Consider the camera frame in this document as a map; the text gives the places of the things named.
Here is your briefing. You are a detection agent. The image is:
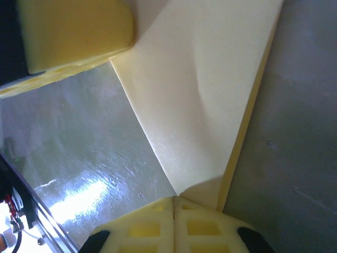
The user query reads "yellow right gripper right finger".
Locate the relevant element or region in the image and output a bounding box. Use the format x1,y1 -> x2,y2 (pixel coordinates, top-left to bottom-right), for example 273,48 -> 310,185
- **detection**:
174,196 -> 274,253

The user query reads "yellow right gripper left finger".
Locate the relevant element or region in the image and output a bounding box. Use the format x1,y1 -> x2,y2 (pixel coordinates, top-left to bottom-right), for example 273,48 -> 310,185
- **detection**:
81,196 -> 175,253

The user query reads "aluminium front rail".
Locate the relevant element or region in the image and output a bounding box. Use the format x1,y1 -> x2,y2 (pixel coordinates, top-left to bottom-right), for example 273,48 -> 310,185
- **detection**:
0,151 -> 81,253

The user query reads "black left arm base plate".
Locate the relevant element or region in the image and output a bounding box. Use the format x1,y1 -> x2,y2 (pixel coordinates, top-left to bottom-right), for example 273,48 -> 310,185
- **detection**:
14,181 -> 36,230

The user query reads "circuit board with wires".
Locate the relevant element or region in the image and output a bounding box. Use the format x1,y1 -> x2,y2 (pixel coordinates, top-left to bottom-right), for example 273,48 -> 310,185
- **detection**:
5,193 -> 26,235

